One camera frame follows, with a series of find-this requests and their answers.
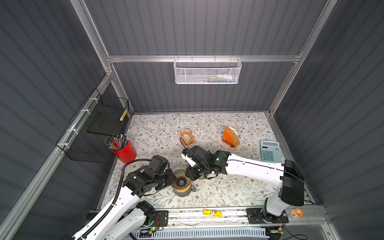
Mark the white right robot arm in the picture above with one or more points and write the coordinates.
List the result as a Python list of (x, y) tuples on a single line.
[(285, 176)]

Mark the clear grey glass carafe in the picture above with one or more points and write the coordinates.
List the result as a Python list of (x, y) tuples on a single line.
[(186, 191)]

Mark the white mesh wall basket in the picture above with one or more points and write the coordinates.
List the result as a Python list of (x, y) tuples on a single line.
[(207, 71)]

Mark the yellow marker in basket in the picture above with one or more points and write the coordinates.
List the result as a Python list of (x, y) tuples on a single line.
[(123, 115)]

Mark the white slotted cable duct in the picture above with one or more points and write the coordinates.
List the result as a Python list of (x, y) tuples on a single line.
[(203, 233)]

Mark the amber glass carafe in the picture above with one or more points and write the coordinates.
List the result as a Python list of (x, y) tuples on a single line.
[(188, 137)]

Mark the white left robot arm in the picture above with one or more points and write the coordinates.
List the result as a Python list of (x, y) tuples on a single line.
[(127, 211)]

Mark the red pencil cup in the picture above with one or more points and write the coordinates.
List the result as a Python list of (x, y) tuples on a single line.
[(123, 148)]

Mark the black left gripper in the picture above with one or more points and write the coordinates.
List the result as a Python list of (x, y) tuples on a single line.
[(171, 178)]

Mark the light blue calculator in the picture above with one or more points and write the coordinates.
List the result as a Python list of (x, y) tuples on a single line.
[(271, 152)]

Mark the black wire wall basket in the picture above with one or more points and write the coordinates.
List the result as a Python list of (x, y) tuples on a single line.
[(87, 138)]

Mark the wooden dripper ring base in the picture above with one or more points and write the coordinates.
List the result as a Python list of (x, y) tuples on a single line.
[(176, 186)]

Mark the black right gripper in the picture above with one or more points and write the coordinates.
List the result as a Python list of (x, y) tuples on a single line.
[(190, 175)]

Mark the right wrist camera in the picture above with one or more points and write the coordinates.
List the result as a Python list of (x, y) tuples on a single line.
[(187, 155)]

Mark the orange tape roll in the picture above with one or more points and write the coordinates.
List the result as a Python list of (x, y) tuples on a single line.
[(297, 213)]

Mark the yellow marker on rail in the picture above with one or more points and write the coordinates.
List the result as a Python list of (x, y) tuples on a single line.
[(212, 213)]

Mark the grey glass dripper cone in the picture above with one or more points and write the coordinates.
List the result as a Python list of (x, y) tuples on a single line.
[(181, 177)]

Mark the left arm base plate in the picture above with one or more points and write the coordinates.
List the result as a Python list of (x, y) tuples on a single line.
[(158, 219)]

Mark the orange coffee filter pack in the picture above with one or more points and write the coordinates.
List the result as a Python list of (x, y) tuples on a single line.
[(230, 137)]

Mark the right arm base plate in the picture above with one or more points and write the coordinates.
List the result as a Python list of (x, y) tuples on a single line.
[(261, 216)]

